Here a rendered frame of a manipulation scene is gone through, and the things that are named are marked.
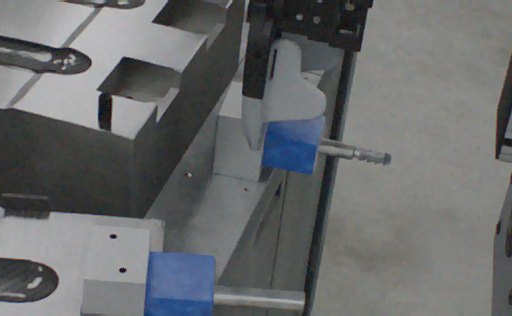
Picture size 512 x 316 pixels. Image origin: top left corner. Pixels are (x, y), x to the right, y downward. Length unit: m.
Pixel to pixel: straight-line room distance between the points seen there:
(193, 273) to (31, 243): 0.11
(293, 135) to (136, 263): 0.24
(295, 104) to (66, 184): 0.17
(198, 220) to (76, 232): 0.13
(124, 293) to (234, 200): 0.22
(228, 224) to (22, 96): 0.17
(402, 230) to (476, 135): 0.39
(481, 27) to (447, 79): 0.28
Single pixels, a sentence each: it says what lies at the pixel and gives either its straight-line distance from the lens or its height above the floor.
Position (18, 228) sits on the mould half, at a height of 0.86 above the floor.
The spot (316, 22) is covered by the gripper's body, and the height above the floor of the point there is 0.94.
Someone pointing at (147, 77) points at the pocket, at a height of 0.88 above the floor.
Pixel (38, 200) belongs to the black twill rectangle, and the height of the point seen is 0.86.
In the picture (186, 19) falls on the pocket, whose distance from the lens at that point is 0.97.
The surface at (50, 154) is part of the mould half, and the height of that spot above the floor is 0.86.
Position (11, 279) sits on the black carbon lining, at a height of 0.85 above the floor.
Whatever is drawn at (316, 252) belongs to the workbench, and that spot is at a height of 0.18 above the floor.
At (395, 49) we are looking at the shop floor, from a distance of 2.78.
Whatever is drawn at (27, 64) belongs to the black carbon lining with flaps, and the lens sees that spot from 0.88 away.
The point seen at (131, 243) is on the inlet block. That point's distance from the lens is 0.71.
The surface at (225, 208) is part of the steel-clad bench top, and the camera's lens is 0.88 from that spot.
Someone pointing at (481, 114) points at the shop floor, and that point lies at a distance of 2.61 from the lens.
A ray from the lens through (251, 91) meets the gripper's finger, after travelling 0.84.
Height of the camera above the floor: 1.33
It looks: 35 degrees down
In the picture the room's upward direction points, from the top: 6 degrees clockwise
